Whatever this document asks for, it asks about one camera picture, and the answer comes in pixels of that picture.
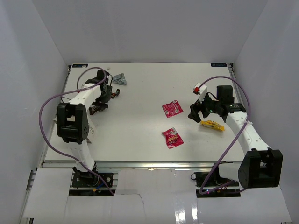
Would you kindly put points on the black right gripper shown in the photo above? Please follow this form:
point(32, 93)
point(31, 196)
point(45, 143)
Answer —
point(195, 108)

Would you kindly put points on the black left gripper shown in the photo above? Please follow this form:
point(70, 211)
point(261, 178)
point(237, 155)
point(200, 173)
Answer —
point(108, 95)

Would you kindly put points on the red snack packet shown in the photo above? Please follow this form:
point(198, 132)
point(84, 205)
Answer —
point(171, 109)
point(172, 138)

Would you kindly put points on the silver snack packet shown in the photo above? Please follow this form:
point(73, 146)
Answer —
point(119, 79)

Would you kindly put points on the purple snack bar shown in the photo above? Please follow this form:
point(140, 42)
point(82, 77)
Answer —
point(93, 109)

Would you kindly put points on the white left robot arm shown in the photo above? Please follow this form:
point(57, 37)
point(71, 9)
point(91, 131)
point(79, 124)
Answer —
point(75, 132)

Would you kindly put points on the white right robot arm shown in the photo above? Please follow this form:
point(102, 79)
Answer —
point(261, 165)

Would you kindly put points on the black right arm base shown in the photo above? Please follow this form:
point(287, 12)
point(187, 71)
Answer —
point(232, 190)

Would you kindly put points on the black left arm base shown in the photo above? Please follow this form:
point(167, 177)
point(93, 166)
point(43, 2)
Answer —
point(82, 179)

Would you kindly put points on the yellow snack bar wrapper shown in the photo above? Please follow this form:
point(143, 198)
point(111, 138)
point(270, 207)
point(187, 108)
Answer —
point(212, 125)

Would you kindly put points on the blue label left corner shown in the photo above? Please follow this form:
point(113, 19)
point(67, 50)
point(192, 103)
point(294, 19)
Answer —
point(80, 65)

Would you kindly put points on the blue label corner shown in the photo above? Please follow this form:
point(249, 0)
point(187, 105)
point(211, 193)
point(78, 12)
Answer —
point(218, 64)
point(80, 65)

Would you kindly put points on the blue label right corner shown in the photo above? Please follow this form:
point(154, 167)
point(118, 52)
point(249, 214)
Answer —
point(218, 64)

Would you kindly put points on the white front cover panel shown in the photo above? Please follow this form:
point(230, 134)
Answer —
point(149, 197)

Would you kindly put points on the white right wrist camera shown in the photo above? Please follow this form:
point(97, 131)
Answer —
point(200, 89)

